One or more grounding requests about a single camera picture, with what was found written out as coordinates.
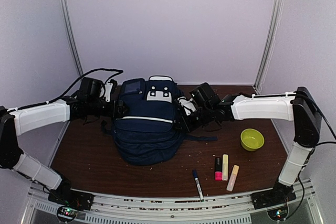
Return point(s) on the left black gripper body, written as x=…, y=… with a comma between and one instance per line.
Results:
x=109, y=112

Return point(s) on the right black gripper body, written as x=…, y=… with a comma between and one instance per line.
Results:
x=205, y=118

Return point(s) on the navy blue student backpack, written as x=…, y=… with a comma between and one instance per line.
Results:
x=148, y=133

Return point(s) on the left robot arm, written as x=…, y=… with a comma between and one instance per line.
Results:
x=92, y=99

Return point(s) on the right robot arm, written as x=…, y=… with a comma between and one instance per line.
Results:
x=205, y=106

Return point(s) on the yellow highlighter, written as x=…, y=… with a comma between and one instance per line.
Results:
x=225, y=167

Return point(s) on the blue capped whiteboard marker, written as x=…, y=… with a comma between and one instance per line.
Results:
x=198, y=185

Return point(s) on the pink black highlighter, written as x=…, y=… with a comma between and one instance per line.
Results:
x=218, y=169

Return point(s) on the lime green plastic bowl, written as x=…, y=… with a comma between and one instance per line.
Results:
x=251, y=140

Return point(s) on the pale orange highlighter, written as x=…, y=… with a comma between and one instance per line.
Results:
x=232, y=179

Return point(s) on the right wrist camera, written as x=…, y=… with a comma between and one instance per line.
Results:
x=187, y=105

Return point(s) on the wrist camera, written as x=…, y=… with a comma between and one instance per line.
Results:
x=187, y=105
x=108, y=89

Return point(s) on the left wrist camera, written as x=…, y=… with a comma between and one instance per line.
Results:
x=108, y=89

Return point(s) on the right aluminium frame post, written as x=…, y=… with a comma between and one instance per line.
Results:
x=269, y=44

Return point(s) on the aluminium frame post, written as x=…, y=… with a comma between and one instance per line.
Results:
x=269, y=44
x=70, y=37

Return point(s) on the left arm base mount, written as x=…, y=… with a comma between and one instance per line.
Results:
x=69, y=208

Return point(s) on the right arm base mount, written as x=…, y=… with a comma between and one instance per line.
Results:
x=275, y=202

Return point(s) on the front aluminium rail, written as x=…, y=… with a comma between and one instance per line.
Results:
x=229, y=208

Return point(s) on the left aluminium frame post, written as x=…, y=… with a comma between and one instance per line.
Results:
x=70, y=37

